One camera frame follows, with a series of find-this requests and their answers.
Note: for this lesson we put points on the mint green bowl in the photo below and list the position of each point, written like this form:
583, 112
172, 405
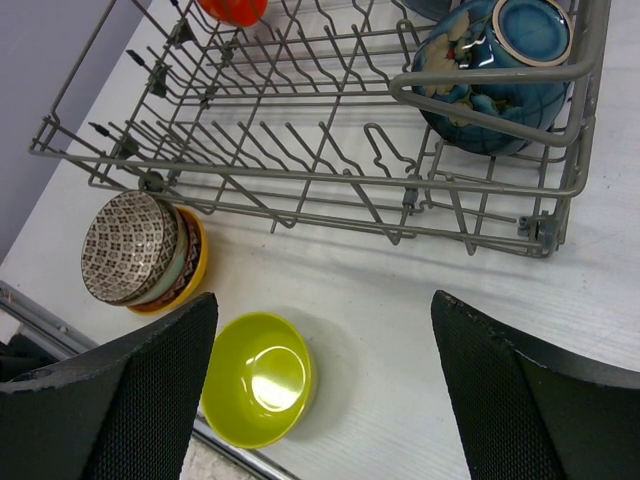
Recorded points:
175, 266

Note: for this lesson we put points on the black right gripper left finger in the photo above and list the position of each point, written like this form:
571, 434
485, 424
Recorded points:
123, 410

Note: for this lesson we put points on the lime green bowl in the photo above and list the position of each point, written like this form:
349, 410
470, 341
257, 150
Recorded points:
261, 380

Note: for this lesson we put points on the yellow ribbed bowl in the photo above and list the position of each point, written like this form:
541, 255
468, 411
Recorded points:
194, 281

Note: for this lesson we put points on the dark blue glazed bowl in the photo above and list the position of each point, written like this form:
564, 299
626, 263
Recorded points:
431, 9

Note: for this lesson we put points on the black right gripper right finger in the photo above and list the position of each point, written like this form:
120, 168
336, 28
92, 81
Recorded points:
528, 409

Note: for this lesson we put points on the brown patterned white bowl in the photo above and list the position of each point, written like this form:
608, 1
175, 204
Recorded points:
129, 246

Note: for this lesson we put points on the grey wire dish rack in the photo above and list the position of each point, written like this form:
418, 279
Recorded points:
309, 118

